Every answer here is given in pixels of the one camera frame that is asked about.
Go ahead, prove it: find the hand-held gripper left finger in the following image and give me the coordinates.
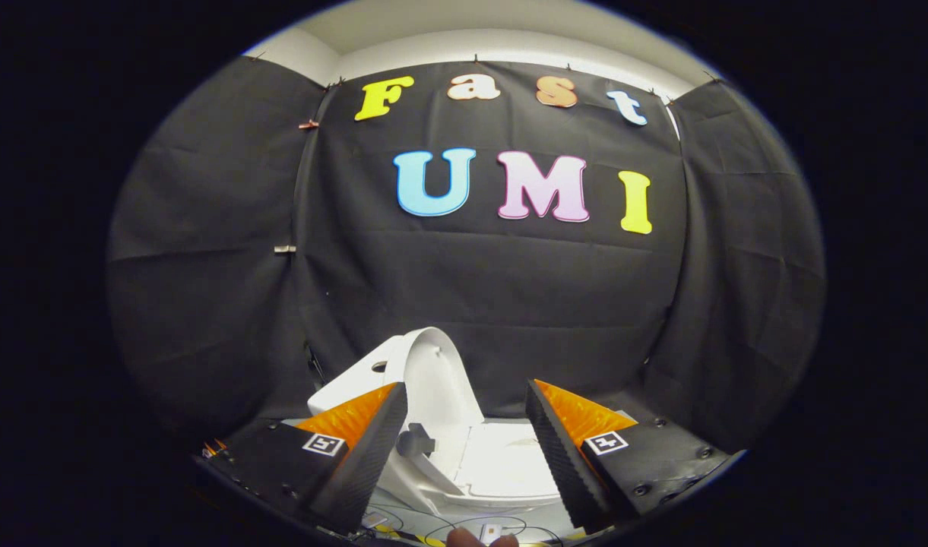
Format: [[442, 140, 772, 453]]
[[198, 382, 408, 535]]

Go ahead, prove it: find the tangle of black cables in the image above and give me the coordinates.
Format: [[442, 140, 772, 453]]
[[369, 503, 565, 546]]

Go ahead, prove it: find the white toilet tank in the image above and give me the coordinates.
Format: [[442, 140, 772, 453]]
[[306, 334, 411, 417]]

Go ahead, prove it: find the black backdrop cloth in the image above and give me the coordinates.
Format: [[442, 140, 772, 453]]
[[106, 55, 827, 457]]

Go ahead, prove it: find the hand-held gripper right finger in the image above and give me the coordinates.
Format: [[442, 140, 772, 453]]
[[526, 379, 738, 533]]

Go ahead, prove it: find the round black lid handle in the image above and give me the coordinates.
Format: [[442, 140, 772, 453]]
[[397, 424, 437, 460]]

